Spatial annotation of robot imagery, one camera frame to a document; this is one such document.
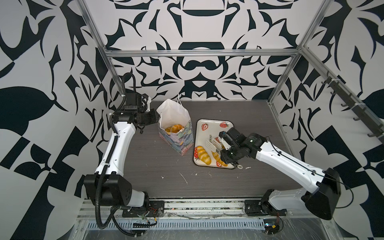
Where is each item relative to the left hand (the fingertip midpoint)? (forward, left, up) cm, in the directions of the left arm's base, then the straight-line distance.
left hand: (156, 114), depth 79 cm
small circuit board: (-48, -54, -27) cm, 77 cm away
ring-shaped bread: (-1, -8, -13) cm, 15 cm away
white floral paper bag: (+7, -7, -7) cm, 13 cm away
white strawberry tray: (+7, -30, -26) cm, 40 cm away
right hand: (-19, -33, -12) cm, 40 cm away
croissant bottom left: (-14, -25, -23) cm, 36 cm away
